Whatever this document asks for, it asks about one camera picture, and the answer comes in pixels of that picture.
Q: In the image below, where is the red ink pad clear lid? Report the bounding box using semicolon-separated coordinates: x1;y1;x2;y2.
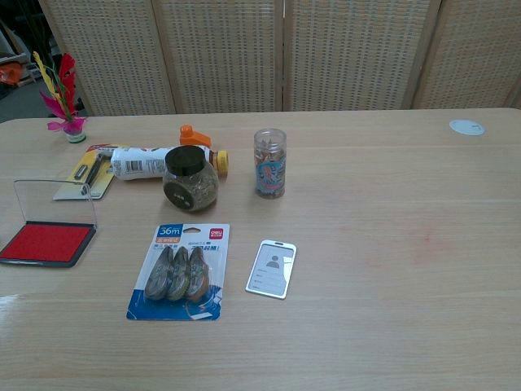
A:
0;178;99;269

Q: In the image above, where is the clear jar octopus label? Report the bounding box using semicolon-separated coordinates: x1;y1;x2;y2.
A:
253;128;288;200

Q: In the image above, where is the glass jar black lid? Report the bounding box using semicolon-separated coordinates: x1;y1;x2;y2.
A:
162;145;220;213

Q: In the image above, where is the silver ID badge holder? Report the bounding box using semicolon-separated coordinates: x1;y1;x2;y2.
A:
244;239;298;301

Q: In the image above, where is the blue correction tape pack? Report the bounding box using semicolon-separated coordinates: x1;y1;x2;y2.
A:
125;222;231;323

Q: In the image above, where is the white bottle yellow cap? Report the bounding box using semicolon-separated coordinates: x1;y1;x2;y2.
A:
110;146;230;182

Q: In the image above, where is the woven wooden folding screen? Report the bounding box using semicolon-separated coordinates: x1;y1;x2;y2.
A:
38;0;521;117

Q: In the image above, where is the razor in yellow blister pack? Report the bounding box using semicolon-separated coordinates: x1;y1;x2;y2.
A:
52;143;119;201

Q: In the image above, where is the colourful feather shuttlecock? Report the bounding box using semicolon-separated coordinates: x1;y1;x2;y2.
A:
32;51;89;144

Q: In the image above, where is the orange background object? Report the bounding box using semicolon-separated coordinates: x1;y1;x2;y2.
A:
0;61;24;86

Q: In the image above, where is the white round cable grommet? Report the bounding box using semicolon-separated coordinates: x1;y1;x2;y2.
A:
449;119;486;137

